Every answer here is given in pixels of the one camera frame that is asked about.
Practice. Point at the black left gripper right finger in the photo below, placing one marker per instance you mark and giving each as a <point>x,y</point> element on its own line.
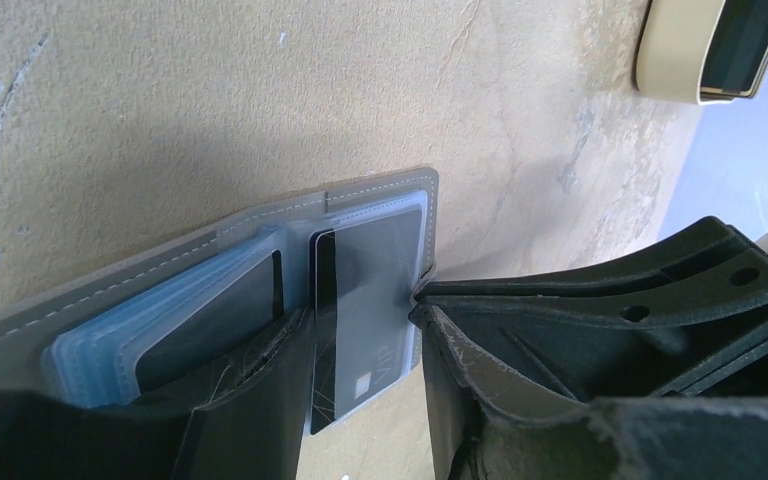
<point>488,421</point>

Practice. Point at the beige oval tray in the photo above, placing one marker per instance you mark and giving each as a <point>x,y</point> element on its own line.
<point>673,50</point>

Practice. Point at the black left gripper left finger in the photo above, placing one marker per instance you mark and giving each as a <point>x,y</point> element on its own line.
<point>241,416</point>

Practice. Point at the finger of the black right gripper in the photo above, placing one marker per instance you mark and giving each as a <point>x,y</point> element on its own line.
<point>685,316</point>

